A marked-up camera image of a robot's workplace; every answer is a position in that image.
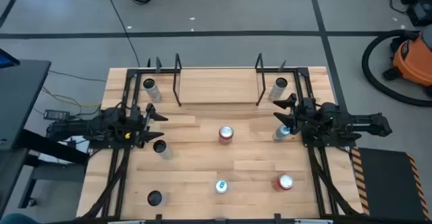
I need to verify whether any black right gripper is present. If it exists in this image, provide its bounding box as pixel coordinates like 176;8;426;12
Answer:
272;92;319;138

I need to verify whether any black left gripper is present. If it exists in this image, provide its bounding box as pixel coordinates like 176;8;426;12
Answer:
125;103;169;149

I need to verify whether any tall white black-top can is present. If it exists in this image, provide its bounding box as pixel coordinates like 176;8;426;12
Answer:
268;77;289;103
142;78;163;103
146;190;169;207
153;139;174;161

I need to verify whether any blue silver energy drink can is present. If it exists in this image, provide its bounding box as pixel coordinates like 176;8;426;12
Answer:
215;179;229;195
271;123;292;142

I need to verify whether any red soda can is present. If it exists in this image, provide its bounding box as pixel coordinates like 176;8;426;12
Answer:
271;173;294;192
218;125;235;145

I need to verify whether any orange shop vacuum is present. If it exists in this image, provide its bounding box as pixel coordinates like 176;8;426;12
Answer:
360;29;432;109
383;24;432;96

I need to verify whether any black power adapter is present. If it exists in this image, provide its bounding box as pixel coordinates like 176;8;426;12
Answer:
43;109;71;121

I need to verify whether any black hazard-striped floor mat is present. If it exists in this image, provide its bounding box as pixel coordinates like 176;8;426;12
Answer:
350;146;432;222

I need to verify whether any black desk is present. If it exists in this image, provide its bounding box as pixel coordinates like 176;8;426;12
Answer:
0;59;90;215

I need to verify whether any blue lit screen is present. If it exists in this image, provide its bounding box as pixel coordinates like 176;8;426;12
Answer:
0;48;21;69

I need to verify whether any person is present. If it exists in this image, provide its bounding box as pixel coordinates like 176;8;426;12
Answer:
0;213;42;224

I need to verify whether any black equipment box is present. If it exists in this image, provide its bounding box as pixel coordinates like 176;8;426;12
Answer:
406;0;432;28

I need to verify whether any black aluminium table frame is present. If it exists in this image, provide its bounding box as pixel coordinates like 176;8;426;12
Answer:
80;57;364;224

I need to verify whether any wooden shelf with black frame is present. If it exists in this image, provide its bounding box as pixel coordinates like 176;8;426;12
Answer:
171;53;267;108

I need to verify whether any thin black floor cable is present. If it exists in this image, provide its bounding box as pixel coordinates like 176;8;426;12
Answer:
102;0;141;68

